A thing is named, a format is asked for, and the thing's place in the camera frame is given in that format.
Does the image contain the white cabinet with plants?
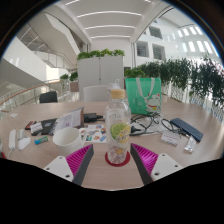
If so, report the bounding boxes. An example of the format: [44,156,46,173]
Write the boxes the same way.
[76,48,126,101]

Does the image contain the dark blue keyboard case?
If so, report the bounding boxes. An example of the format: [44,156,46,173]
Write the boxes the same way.
[169,117,204,143]

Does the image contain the white printed card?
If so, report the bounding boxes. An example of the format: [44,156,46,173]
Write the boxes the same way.
[160,130,182,147]

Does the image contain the black power adapter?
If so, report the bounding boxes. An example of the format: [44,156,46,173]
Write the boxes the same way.
[83,112,104,124]

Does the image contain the white computer mouse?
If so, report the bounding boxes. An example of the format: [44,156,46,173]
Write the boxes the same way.
[17,136,32,151]

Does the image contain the clear small plastic bag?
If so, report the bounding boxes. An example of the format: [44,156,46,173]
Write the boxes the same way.
[183,134,198,154]

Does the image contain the black office chair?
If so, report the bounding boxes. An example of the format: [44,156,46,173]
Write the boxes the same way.
[38,90,59,104]

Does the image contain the tangled black cables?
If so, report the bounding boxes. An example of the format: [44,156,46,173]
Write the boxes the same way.
[129,113,188,138]

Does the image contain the open white booklet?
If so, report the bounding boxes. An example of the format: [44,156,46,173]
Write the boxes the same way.
[51,107,85,135]

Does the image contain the red and black phone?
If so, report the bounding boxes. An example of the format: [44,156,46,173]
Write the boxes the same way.
[24,120,37,131]

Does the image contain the white plastic packet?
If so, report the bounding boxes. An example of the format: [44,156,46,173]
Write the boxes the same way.
[29,121,44,135]

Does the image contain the green tote bag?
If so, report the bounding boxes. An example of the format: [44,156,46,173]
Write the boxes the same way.
[125,77,163,116]

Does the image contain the white paper cup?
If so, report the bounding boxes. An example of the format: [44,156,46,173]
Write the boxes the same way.
[52,126,86,157]

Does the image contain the curved glass balustrade railing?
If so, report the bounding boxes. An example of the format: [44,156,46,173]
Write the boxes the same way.
[0,79,71,111]

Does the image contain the brown planter with plants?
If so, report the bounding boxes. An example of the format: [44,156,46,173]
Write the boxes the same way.
[59,70,80,93]

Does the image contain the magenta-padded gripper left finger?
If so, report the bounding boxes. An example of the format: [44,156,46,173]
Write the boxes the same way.
[43,143,95,187]

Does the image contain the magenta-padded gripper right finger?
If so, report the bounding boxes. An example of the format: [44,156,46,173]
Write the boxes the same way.
[129,143,184,186]

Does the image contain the small grey oval case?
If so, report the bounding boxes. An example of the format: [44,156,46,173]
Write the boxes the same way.
[17,128,26,140]

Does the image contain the clear lime-label drink bottle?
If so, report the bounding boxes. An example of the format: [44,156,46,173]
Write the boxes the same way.
[104,88,132,165]

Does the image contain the black flat notebook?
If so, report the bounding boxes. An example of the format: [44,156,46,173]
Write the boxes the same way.
[31,117,58,137]

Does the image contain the white power strip cable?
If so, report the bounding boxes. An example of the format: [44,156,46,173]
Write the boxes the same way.
[4,148,15,158]

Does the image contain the white chair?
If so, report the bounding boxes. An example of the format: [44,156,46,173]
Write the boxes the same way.
[82,84,111,103]

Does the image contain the colourful sticker sheet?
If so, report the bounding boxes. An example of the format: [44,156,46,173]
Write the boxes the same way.
[79,123,108,144]

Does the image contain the small blue wrapper pack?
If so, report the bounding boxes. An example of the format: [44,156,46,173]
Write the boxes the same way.
[34,135,49,146]

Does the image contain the green hedge plant row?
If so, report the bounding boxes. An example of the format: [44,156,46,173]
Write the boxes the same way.
[124,56,224,111]

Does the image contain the white ceiling light strips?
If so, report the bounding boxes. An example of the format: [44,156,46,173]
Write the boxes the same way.
[64,0,151,39]

